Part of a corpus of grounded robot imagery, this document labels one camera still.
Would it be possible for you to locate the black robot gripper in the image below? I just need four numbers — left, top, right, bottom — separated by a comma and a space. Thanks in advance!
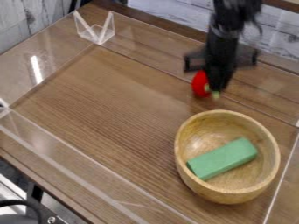
182, 0, 262, 91

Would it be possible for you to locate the red plush strawberry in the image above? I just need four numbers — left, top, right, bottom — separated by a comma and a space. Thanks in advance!
190, 70, 220, 99

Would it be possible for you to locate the wooden bowl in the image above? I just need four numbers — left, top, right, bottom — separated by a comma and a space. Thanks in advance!
173, 109, 281, 205

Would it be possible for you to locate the green rectangular block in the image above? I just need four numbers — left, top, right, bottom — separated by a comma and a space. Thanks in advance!
185, 137, 257, 181

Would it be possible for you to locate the clear acrylic tray wall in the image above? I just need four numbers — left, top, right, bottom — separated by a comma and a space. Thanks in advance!
0, 5, 299, 224

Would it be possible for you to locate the clear acrylic corner bracket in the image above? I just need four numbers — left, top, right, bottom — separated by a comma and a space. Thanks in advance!
73, 10, 114, 46

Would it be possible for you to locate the black table leg bracket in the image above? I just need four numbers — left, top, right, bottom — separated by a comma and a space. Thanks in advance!
26, 182, 77, 224

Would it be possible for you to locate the black cable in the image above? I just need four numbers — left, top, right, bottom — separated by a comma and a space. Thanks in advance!
0, 199, 39, 224

